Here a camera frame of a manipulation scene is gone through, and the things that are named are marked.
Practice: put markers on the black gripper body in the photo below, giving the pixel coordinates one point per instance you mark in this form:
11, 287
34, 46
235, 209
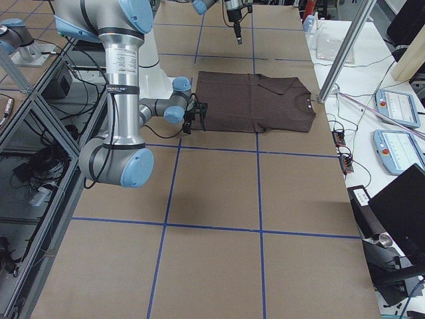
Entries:
190, 117
232, 14

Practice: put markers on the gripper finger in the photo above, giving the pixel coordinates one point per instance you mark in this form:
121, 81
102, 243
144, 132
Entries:
235, 28
238, 34
187, 128

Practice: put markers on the brown t-shirt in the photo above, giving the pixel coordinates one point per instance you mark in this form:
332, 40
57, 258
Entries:
254, 103

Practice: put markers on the spare grey robot arm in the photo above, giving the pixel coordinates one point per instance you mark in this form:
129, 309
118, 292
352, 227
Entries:
18, 43

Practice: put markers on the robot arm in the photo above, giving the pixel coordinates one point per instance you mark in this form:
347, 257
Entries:
202, 6
125, 29

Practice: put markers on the red cylinder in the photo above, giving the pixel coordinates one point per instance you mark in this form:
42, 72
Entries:
309, 8

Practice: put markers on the clear plastic tray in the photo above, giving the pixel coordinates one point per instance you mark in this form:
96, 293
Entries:
325, 39

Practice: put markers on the orange black connector board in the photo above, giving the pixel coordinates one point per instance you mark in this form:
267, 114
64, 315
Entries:
338, 138

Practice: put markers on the teach pendant near person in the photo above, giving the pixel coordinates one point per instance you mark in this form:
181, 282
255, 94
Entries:
398, 106

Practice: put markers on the metal rod with white hook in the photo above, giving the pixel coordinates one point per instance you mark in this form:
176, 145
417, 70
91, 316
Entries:
373, 109

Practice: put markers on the black power adapter box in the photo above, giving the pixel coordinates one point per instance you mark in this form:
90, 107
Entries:
364, 216

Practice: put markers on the silver metal cup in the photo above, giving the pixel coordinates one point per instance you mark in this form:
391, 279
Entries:
384, 240

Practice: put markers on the black laptop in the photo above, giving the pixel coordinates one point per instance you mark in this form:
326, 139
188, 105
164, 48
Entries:
399, 207

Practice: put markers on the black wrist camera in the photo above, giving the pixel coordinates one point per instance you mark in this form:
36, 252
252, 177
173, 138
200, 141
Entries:
200, 109

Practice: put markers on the aluminium frame post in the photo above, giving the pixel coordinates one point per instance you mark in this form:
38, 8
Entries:
351, 36

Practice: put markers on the aluminium table frame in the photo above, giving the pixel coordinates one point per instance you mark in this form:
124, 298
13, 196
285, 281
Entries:
40, 177

